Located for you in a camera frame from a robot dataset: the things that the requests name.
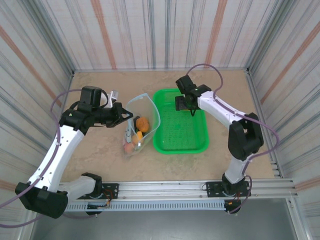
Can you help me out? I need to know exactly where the brown toy potato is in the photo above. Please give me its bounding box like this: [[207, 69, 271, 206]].
[[136, 116, 150, 133]]

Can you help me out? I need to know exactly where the yellow orange toy fruit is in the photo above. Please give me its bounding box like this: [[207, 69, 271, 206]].
[[132, 131, 144, 146]]

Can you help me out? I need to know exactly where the clear zip-top bag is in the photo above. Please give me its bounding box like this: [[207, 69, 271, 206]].
[[121, 93, 161, 158]]

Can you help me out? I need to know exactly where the green plastic basket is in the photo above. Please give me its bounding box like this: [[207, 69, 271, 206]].
[[152, 87, 210, 155]]

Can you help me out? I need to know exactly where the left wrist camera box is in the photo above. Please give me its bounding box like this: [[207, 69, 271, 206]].
[[106, 90, 120, 107]]

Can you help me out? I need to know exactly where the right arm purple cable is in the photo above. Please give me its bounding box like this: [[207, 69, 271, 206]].
[[185, 63, 280, 215]]

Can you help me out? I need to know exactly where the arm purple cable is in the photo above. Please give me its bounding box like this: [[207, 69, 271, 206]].
[[185, 63, 280, 215], [0, 89, 101, 229]]

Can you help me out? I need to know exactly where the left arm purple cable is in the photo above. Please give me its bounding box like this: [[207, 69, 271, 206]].
[[0, 89, 101, 229]]

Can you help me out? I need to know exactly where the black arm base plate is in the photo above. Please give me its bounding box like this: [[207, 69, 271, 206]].
[[74, 183, 120, 200], [205, 180, 252, 198]]

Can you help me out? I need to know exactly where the aluminium mounting rail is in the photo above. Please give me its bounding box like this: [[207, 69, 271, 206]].
[[26, 177, 300, 202]]

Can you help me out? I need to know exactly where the white slotted cable duct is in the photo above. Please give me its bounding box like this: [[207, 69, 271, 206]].
[[64, 201, 227, 213]]

